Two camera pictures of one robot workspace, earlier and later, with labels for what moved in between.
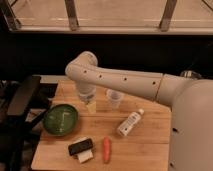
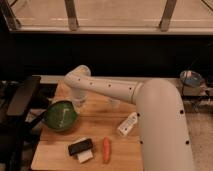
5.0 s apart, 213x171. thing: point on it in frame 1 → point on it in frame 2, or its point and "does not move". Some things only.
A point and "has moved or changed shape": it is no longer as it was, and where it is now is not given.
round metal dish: (190, 74) does not move
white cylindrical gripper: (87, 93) → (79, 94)
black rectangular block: (79, 146) does not move
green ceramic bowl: (60, 119) has moved or changed shape
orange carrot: (106, 150) does not move
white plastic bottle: (125, 126) does not move
